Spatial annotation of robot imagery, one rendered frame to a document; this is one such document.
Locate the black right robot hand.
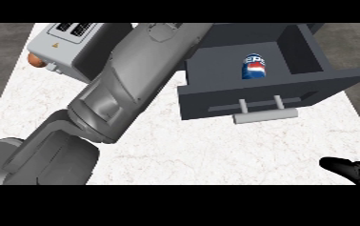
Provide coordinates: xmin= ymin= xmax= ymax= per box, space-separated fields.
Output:
xmin=318 ymin=156 xmax=360 ymax=186

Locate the pale grey drawer handle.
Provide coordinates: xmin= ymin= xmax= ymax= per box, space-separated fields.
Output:
xmin=232 ymin=94 xmax=300 ymax=125

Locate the pale grey toaster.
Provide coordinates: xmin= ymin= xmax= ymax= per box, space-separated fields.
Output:
xmin=26 ymin=22 xmax=136 ymax=85

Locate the dark grey open drawer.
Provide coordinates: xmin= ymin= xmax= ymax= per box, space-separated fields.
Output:
xmin=176 ymin=22 xmax=360 ymax=121

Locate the blue soda can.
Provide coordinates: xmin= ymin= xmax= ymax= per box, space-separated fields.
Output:
xmin=241 ymin=52 xmax=268 ymax=80

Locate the brown round fruit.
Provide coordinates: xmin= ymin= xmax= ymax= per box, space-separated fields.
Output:
xmin=27 ymin=52 xmax=49 ymax=69

